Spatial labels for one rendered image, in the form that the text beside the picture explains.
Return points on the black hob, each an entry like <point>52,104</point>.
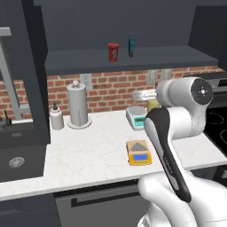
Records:
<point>217,127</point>

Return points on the grey paper towel holder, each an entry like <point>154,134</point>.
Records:
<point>77,103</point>

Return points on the black sink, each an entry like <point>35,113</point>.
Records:
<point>20,153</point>

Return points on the grey dishwasher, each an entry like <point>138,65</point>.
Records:
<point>103,209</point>

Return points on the red yogurt cup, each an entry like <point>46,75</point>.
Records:
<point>113,52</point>

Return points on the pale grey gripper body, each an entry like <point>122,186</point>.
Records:
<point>144,95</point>

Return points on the dark cabinet door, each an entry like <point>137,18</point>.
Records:
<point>208,26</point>
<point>37,74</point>

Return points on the yellow jar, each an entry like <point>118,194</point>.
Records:
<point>153,105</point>

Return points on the black microwave oven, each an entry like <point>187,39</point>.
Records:
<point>219,90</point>

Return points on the black tap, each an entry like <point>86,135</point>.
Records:
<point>6,118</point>

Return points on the orange digital scale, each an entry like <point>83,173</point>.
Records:
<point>139,153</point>

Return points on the dark base cupboard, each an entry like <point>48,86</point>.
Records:
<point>28,211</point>

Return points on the white digital scale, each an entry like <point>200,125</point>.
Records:
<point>136,116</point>

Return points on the white soap dispenser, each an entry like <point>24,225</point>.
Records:
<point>56,118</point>

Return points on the dark wall cabinet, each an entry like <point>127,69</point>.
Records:
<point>118,26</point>

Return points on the white wall socket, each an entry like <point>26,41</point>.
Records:
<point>86,81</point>
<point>159,76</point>

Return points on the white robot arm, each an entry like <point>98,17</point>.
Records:
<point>189,118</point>

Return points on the grey window frame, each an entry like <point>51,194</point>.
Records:
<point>11,85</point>

